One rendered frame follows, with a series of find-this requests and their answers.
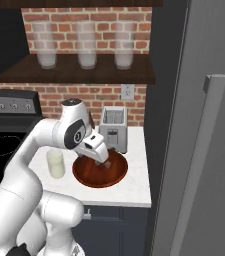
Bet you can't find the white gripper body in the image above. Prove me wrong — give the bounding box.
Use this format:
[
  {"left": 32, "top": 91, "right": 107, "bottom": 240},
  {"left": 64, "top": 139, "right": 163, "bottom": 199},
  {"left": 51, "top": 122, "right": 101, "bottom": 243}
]
[{"left": 75, "top": 139, "right": 111, "bottom": 165}]

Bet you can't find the brown wooden bowl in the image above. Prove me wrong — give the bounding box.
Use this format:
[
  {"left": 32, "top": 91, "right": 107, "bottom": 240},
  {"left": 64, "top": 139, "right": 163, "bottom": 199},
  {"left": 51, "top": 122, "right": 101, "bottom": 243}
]
[{"left": 71, "top": 148, "right": 129, "bottom": 189}]

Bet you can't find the glass of lemonade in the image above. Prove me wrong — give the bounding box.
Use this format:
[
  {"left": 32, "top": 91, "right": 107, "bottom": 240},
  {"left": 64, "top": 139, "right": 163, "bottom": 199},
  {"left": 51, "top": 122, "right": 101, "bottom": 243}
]
[{"left": 46, "top": 148, "right": 66, "bottom": 180}]

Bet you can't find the grey fridge door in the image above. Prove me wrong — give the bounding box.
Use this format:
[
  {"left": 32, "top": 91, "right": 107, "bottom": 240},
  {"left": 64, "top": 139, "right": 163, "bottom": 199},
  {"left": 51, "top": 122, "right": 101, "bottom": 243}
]
[{"left": 150, "top": 0, "right": 225, "bottom": 256}]

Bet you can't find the silver toaster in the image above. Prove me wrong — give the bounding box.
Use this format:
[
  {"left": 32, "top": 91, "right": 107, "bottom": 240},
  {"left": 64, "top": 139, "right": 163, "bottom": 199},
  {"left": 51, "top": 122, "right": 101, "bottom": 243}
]
[{"left": 98, "top": 106, "right": 129, "bottom": 155}]

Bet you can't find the dark blue cabinet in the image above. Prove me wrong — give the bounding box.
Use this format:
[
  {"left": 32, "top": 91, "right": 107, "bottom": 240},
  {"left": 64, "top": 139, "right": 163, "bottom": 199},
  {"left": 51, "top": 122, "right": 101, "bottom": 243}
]
[{"left": 71, "top": 203, "right": 150, "bottom": 256}]

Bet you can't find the dark wooden shelf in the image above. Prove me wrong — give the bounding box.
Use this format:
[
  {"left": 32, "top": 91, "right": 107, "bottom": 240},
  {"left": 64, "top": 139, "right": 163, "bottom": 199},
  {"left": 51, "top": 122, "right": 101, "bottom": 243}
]
[{"left": 0, "top": 53, "right": 157, "bottom": 86}]

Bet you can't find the black stove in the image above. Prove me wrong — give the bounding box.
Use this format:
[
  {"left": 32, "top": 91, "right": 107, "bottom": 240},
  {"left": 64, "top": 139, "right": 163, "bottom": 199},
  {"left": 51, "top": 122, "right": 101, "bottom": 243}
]
[{"left": 0, "top": 88, "right": 44, "bottom": 197}]

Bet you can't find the frosted glass jar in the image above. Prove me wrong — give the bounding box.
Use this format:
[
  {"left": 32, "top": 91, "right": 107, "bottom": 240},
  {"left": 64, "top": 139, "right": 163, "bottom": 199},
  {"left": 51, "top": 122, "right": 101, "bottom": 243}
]
[
  {"left": 32, "top": 20, "right": 59, "bottom": 70},
  {"left": 112, "top": 20, "right": 136, "bottom": 71},
  {"left": 74, "top": 20, "right": 99, "bottom": 70}
]

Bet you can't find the silver cabinet handle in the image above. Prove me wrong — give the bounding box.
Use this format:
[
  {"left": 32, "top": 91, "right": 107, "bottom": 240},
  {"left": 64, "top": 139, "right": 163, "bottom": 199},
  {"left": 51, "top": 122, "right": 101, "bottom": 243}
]
[{"left": 82, "top": 208, "right": 92, "bottom": 221}]

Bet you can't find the white wall outlet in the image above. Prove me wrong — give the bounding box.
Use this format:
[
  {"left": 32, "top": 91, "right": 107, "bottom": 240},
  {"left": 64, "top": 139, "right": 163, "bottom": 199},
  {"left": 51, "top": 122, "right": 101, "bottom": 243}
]
[{"left": 120, "top": 83, "right": 135, "bottom": 102}]

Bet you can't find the grey fridge door handle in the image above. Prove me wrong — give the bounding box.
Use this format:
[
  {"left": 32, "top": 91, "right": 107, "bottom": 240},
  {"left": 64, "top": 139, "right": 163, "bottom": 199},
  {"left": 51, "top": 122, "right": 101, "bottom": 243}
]
[{"left": 169, "top": 74, "right": 225, "bottom": 256}]

